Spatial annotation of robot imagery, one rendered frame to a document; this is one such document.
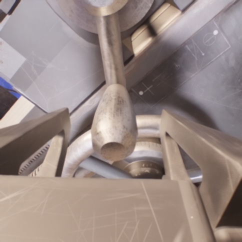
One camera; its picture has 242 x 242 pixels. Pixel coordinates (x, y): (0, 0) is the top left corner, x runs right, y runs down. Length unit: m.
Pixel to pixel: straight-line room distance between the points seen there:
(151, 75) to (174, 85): 0.03
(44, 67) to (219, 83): 0.20
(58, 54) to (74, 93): 0.05
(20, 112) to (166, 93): 0.34
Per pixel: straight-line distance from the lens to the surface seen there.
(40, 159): 0.60
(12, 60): 4.22
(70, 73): 0.24
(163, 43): 0.23
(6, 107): 1.00
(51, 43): 0.24
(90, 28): 0.17
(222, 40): 0.25
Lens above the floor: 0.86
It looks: 24 degrees down
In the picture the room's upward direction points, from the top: 49 degrees counter-clockwise
